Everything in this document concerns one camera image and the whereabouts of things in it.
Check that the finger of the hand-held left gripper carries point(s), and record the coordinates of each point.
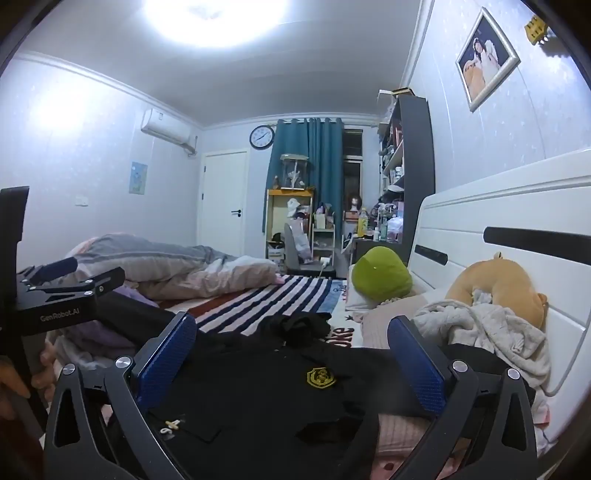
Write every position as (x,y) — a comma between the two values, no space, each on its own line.
(94,282)
(57,268)

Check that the round wall clock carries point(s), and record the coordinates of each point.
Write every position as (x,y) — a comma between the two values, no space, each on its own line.
(262,137)

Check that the orange plush toy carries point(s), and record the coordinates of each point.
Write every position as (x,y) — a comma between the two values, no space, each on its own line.
(498,281)

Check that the white door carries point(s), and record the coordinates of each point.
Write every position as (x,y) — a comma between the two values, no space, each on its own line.
(224,203)

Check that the white wall switch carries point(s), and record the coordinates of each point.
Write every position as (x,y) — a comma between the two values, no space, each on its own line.
(81,201)

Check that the purple cloth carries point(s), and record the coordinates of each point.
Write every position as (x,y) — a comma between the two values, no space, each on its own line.
(87,344)

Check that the striped printed blanket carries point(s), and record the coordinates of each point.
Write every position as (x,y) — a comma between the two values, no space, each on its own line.
(277,295)

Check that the green plush pillow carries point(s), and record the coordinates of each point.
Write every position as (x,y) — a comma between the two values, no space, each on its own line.
(381,274)

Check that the pink ribbed pillow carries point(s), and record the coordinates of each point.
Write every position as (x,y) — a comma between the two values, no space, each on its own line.
(378,323)

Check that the white bed headboard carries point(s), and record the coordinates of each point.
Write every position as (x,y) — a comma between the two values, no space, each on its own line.
(531,207)

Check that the beige crumpled cloth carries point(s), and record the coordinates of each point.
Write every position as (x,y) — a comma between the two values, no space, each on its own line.
(489,330)

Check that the white air conditioner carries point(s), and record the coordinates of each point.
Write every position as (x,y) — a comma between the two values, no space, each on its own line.
(166,127)

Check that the framed wall photo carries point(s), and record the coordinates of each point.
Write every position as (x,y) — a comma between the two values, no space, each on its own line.
(487,60)

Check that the grey and pink duvet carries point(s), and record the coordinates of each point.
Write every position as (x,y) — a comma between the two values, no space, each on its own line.
(161,263)

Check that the yellow drink bottle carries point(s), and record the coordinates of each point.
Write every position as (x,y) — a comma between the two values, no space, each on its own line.
(363,224)

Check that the small wall poster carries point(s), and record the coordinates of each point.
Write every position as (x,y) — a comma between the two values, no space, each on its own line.
(138,177)

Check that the yellow shelf unit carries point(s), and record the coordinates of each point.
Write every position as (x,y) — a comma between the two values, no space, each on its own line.
(277,217)

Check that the window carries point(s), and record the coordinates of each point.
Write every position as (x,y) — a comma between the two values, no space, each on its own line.
(352,157)

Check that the teal curtain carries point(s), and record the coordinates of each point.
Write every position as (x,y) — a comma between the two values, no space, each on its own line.
(325,161)

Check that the white power strip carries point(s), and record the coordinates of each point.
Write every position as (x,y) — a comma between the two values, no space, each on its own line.
(324,265)

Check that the small white rack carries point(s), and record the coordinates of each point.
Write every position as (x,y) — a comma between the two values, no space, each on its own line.
(323,233)

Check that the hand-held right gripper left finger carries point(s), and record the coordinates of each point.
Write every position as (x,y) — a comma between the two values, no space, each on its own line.
(166,357)

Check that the black jacket with yellow badge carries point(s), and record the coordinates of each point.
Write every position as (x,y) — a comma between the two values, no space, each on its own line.
(258,392)

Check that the person's left hand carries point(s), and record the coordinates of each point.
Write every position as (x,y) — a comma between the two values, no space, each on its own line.
(10,383)

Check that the glass display case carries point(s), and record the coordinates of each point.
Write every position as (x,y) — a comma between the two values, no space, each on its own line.
(294,170)

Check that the yellow wall ornament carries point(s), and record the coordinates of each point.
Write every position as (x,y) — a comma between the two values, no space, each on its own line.
(536,27)

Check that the round ceiling light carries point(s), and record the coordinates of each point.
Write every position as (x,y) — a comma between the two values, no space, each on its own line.
(217,21)

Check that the white pillow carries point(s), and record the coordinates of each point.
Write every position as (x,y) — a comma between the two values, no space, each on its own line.
(355,297)

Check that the mannequin head with wig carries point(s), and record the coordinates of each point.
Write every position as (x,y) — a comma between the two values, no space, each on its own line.
(354,202)

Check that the grey chair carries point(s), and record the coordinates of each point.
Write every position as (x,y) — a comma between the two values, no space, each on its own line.
(295,244)

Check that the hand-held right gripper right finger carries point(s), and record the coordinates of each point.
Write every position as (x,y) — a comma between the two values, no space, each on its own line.
(418,364)

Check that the dark tall bookshelf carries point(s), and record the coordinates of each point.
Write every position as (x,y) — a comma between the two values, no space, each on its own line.
(418,152)

